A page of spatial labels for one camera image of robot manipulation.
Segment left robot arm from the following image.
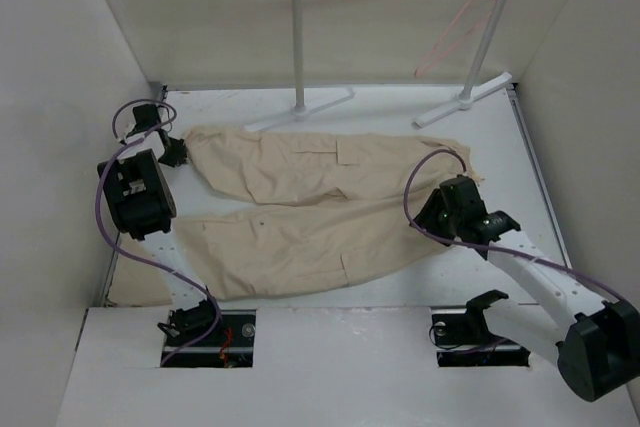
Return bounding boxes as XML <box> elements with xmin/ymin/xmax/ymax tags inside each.
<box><xmin>94</xmin><ymin>99</ymin><xmax>225</xmax><ymax>348</ymax></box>

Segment beige trousers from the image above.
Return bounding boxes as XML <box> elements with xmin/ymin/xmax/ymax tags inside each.
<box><xmin>107</xmin><ymin>122</ymin><xmax>487</xmax><ymax>307</ymax></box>

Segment white clothes rack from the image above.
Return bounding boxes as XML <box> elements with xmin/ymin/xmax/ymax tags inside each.
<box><xmin>245</xmin><ymin>0</ymin><xmax>513</xmax><ymax>131</ymax></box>

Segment pink wire hanger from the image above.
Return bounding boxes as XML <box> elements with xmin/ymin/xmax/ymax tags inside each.
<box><xmin>413</xmin><ymin>0</ymin><xmax>496</xmax><ymax>79</ymax></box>

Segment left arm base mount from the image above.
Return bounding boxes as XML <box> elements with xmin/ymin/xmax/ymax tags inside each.
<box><xmin>160</xmin><ymin>310</ymin><xmax>257</xmax><ymax>369</ymax></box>

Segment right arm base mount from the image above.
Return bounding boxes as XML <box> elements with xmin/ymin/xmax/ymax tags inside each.
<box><xmin>428</xmin><ymin>290</ymin><xmax>530</xmax><ymax>368</ymax></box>

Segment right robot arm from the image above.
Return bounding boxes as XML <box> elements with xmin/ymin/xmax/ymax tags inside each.
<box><xmin>407</xmin><ymin>175</ymin><xmax>639</xmax><ymax>402</ymax></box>

